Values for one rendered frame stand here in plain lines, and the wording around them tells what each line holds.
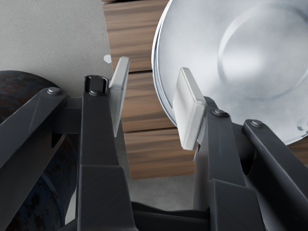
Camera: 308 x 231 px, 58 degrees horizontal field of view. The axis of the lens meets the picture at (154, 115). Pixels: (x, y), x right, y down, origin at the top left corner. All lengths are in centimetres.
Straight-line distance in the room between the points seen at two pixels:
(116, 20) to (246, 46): 17
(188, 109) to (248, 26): 24
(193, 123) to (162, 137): 29
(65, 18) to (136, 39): 40
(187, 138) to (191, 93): 3
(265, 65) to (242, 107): 7
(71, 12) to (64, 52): 10
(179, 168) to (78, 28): 45
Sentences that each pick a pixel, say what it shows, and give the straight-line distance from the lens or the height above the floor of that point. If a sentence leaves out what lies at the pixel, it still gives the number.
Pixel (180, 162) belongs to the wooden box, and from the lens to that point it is 47.
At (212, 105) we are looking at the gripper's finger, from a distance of 17.
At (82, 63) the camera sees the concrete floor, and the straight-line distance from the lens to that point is 78.
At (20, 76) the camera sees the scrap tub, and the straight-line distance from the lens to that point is 79.
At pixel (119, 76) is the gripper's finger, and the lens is 16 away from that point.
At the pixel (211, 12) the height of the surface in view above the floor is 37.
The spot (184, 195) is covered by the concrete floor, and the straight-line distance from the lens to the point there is 99.
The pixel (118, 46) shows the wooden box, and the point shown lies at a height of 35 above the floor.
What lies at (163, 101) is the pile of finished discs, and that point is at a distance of 40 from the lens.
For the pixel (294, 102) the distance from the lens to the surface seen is 45.
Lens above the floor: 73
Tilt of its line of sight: 64 degrees down
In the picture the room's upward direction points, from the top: 177 degrees clockwise
